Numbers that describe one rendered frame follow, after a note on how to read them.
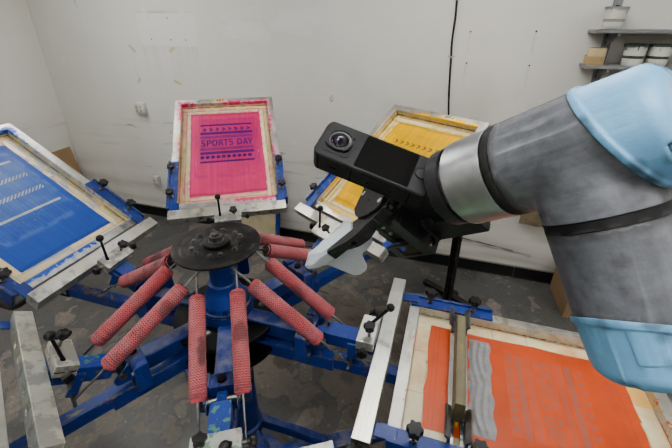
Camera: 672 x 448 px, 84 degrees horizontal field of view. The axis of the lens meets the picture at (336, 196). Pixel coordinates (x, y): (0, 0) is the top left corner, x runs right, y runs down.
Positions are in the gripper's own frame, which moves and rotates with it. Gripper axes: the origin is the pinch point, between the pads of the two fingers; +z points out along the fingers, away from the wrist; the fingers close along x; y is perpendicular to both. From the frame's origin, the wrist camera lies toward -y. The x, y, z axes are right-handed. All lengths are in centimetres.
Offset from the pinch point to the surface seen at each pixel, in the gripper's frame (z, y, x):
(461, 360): 41, 80, 10
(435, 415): 46, 80, -7
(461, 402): 35, 76, -2
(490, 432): 34, 90, -5
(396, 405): 51, 69, -9
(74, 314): 313, -14, -28
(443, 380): 50, 85, 4
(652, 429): 9, 124, 13
